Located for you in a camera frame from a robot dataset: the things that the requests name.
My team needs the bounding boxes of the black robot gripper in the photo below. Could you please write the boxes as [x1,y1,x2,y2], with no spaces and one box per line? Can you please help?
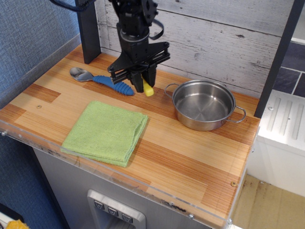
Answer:
[108,36,170,93]

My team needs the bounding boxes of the yellow toy french fry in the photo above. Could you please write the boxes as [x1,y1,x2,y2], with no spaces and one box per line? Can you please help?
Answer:
[142,77,154,97]

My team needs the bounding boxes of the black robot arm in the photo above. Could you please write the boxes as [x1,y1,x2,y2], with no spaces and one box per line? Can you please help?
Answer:
[108,0,170,93]

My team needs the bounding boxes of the green folded cloth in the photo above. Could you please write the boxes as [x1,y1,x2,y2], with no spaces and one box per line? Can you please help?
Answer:
[62,101,148,167]

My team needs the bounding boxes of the small stainless steel pot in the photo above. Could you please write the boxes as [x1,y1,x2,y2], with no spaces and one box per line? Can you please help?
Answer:
[164,80,246,131]

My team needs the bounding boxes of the silver toy fridge dispenser panel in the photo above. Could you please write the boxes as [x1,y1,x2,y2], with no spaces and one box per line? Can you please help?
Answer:
[87,189,146,229]

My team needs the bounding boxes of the white ribbed appliance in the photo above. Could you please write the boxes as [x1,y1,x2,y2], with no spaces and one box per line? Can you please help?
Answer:
[247,90,305,196]

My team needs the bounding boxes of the yellow object bottom left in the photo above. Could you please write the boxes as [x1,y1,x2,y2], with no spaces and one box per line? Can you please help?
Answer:
[6,220,29,229]

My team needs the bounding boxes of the black cable loop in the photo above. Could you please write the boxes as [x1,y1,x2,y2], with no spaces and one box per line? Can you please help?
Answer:
[149,19,164,41]

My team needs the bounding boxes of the blue handled metal spoon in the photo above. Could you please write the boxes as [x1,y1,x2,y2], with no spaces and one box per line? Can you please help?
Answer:
[70,67,134,95]

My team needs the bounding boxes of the dark grey left post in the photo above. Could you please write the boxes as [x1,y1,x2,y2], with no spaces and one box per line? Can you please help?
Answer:
[77,3,101,64]

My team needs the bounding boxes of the dark grey post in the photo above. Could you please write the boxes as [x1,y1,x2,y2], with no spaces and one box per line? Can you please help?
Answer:
[254,0,305,118]
[77,3,101,64]

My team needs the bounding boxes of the dark grey right post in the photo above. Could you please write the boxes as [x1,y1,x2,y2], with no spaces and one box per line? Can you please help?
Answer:
[254,0,305,118]

